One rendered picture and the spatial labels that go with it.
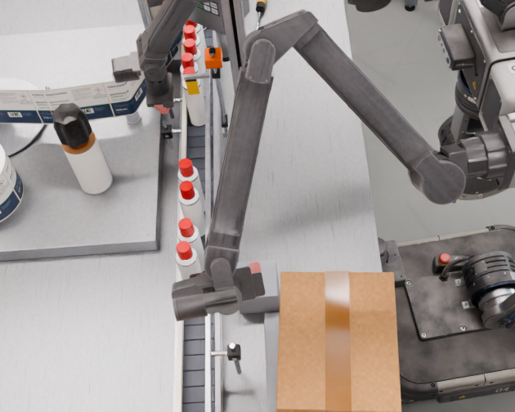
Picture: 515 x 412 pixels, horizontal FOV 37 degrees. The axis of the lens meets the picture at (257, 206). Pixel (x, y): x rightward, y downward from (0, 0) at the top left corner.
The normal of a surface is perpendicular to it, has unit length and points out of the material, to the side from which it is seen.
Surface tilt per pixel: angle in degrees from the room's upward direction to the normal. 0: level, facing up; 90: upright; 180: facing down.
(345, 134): 0
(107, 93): 90
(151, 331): 0
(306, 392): 0
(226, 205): 49
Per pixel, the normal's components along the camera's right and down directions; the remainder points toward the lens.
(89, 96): 0.11, 0.83
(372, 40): -0.07, -0.54
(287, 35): 0.07, 0.29
